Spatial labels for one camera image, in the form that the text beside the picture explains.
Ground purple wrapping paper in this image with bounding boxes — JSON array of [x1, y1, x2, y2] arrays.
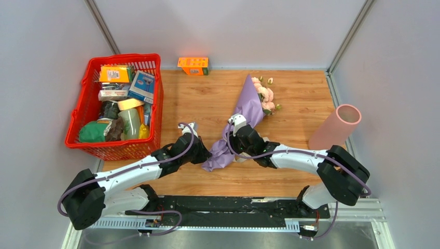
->
[[202, 75, 265, 172]]

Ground pink flower bunch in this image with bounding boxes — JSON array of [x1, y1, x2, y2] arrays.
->
[[251, 76, 281, 116]]

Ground cream printed ribbon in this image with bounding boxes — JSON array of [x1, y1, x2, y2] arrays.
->
[[233, 152, 250, 163]]

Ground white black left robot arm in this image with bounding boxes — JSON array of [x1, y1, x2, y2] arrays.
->
[[57, 133, 212, 230]]

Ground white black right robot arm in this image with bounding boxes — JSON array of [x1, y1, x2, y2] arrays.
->
[[226, 123, 372, 217]]

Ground pink cylindrical vase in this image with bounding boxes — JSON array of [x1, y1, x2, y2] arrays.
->
[[308, 104, 362, 150]]

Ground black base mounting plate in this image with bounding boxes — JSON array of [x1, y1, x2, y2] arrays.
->
[[143, 196, 330, 228]]

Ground yellow small packet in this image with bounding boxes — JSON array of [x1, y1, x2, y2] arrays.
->
[[138, 124, 150, 139]]

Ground pale green bottle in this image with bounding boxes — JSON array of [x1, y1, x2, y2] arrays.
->
[[118, 108, 141, 140]]

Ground beige tape roll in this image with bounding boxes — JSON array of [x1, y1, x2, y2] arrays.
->
[[117, 98, 144, 111]]

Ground blue razor box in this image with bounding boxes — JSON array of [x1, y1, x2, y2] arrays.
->
[[128, 71, 155, 104]]

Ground orange cardboard box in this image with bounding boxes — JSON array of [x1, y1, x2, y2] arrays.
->
[[177, 57, 209, 76]]

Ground green bag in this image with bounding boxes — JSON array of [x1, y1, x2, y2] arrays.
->
[[79, 119, 113, 143]]

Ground white red small box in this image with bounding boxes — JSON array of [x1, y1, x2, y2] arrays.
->
[[98, 90, 129, 101]]

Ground orange snack package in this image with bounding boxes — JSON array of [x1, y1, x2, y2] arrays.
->
[[99, 65, 135, 84]]

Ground red plastic shopping basket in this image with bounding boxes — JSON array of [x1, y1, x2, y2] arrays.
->
[[65, 53, 163, 161]]

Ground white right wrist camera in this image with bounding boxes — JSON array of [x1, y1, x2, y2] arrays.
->
[[228, 114, 247, 136]]

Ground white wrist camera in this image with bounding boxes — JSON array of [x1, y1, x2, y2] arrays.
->
[[178, 122, 198, 137], [228, 114, 247, 136]]

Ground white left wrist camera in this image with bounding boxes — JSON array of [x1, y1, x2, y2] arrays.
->
[[178, 122, 198, 137]]

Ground aluminium table frame rail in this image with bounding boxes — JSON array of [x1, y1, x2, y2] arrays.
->
[[62, 194, 396, 249]]

